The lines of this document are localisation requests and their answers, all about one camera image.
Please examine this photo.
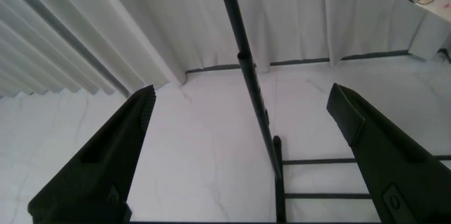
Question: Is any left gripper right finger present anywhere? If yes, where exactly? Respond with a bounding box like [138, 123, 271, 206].
[326, 82, 451, 223]

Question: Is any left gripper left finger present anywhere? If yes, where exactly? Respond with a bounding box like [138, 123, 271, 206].
[27, 84, 157, 223]

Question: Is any black clothes rack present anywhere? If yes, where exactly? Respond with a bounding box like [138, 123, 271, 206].
[214, 0, 451, 223]

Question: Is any white curtain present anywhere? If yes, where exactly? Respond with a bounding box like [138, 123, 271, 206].
[0, 0, 451, 99]

